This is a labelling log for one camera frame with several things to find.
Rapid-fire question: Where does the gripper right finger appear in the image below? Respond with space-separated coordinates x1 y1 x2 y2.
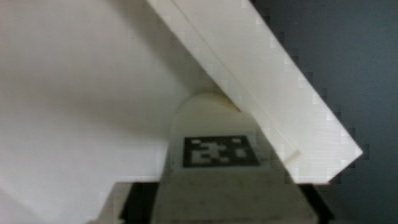
299 184 336 224

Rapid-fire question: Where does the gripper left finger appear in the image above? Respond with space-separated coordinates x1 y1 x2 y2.
86 182 134 224

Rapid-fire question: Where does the white table leg with tag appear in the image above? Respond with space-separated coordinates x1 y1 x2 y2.
151 94 318 224

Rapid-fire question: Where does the white square tabletop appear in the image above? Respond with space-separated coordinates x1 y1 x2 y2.
0 0 363 224

